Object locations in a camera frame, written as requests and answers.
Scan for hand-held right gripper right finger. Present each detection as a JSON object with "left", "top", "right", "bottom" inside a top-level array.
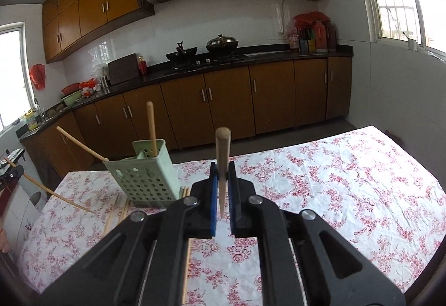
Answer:
[{"left": 228, "top": 161, "right": 406, "bottom": 306}]

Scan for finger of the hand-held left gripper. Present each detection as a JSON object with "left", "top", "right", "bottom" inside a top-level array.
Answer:
[
  {"left": 0, "top": 166, "right": 24, "bottom": 190},
  {"left": 0, "top": 149, "right": 26, "bottom": 169}
]

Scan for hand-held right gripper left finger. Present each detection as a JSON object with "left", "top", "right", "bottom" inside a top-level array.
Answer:
[{"left": 35, "top": 162, "right": 219, "bottom": 306}]

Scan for wooden chopstick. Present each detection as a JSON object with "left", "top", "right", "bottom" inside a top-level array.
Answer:
[
  {"left": 146, "top": 101, "right": 157, "bottom": 157},
  {"left": 215, "top": 127, "right": 231, "bottom": 219},
  {"left": 118, "top": 200, "right": 129, "bottom": 225},
  {"left": 104, "top": 195, "right": 121, "bottom": 236},
  {"left": 4, "top": 157, "right": 97, "bottom": 215},
  {"left": 56, "top": 126, "right": 110, "bottom": 162},
  {"left": 180, "top": 188, "right": 190, "bottom": 306}
]

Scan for green perforated utensil holder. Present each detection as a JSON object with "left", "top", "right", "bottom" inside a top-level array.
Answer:
[{"left": 104, "top": 139, "right": 182, "bottom": 208}]

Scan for yellow dish soap bottle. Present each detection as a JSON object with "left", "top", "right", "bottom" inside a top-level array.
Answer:
[{"left": 25, "top": 109, "right": 39, "bottom": 130}]

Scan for window beside sink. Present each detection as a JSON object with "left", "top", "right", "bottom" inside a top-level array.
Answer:
[{"left": 0, "top": 22, "right": 35, "bottom": 134}]

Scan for floral tablecloth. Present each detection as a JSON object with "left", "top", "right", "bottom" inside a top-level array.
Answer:
[{"left": 17, "top": 125, "right": 438, "bottom": 306}]

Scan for green basin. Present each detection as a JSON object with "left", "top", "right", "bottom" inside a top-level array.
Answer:
[{"left": 61, "top": 92, "right": 84, "bottom": 106}]

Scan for hanging red plastic bag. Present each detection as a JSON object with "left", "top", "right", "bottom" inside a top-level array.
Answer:
[{"left": 29, "top": 64, "right": 47, "bottom": 90}]

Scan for wooden base cabinets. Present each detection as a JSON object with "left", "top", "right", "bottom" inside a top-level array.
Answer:
[{"left": 21, "top": 56, "right": 353, "bottom": 181}]

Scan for small red plastic bag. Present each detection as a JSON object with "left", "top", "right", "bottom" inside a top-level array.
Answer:
[{"left": 80, "top": 78, "right": 96, "bottom": 98}]

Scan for white plastic bag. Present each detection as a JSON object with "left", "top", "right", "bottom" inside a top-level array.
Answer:
[{"left": 92, "top": 64, "right": 108, "bottom": 84}]

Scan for gas stove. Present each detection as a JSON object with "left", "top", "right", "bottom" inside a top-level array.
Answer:
[{"left": 164, "top": 54, "right": 246, "bottom": 70}]

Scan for dark wooden cutting board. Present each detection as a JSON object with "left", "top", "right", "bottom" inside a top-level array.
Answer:
[{"left": 107, "top": 53, "right": 140, "bottom": 85}]

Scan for black wok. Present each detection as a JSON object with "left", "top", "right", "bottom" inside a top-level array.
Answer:
[{"left": 165, "top": 42, "right": 198, "bottom": 64}]

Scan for black kitchen countertop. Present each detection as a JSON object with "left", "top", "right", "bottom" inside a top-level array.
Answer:
[{"left": 16, "top": 45, "right": 354, "bottom": 139}]

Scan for lidded cooking pot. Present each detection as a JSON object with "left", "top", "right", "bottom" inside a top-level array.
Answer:
[{"left": 205, "top": 34, "right": 240, "bottom": 53}]

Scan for orange oil bottle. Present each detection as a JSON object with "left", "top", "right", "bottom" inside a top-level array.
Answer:
[{"left": 314, "top": 22, "right": 328, "bottom": 50}]

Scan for large red plastic bag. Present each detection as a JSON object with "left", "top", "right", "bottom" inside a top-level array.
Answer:
[{"left": 294, "top": 11, "right": 331, "bottom": 52}]

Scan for wall power cable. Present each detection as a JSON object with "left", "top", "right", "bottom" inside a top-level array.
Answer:
[{"left": 278, "top": 0, "right": 287, "bottom": 40}]

